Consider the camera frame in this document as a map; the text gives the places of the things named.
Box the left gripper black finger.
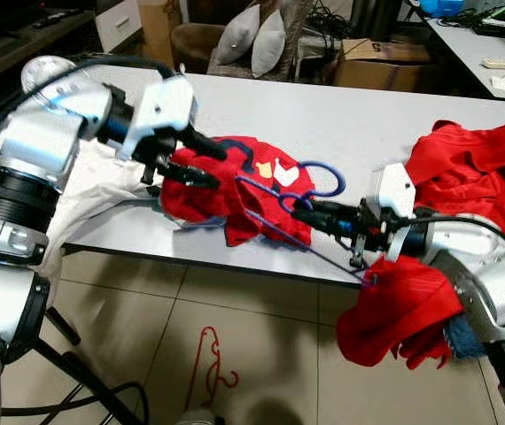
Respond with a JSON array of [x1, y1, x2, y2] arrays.
[[175, 128, 229, 162], [166, 165, 221, 189]]

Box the small red patched garment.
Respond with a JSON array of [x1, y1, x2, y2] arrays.
[[159, 135, 317, 250]]

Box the purple wire hanger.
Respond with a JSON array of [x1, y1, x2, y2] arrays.
[[233, 158, 383, 288]]

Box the red hoodie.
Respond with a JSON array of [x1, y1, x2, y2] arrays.
[[337, 119, 505, 369]]

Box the large white garment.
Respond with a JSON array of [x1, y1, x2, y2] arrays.
[[35, 142, 175, 286]]

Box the brown round basket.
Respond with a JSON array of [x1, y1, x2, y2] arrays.
[[171, 22, 223, 75]]

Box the grey pillow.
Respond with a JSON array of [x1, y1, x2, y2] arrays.
[[251, 9, 288, 80], [213, 4, 263, 66]]

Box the white drawer cabinet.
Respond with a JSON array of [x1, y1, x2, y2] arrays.
[[96, 0, 144, 52]]

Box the brown wicker chair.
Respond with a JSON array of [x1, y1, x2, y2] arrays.
[[208, 0, 317, 82]]

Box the blue denim jeans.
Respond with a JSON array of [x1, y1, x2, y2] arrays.
[[443, 310, 494, 360]]

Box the printed cardboard box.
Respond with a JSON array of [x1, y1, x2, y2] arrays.
[[332, 37, 432, 93]]

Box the black low stand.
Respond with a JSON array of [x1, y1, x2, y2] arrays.
[[0, 7, 98, 94]]

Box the white desk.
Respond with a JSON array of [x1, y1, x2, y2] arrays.
[[423, 16, 505, 101]]

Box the grey robot foot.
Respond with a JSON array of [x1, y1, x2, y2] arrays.
[[177, 407, 229, 425]]

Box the black tripod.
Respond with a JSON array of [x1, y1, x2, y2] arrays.
[[0, 305, 152, 425]]

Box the blue plastic tub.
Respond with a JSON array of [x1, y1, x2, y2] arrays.
[[419, 0, 468, 19]]

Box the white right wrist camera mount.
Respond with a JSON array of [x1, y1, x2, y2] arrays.
[[363, 163, 418, 263]]

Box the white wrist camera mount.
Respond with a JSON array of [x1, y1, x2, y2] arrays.
[[115, 73, 199, 163], [363, 163, 418, 263]]

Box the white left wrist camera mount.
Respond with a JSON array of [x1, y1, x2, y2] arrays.
[[115, 73, 199, 163]]

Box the red wire hanger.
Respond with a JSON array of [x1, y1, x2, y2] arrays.
[[184, 326, 241, 413]]

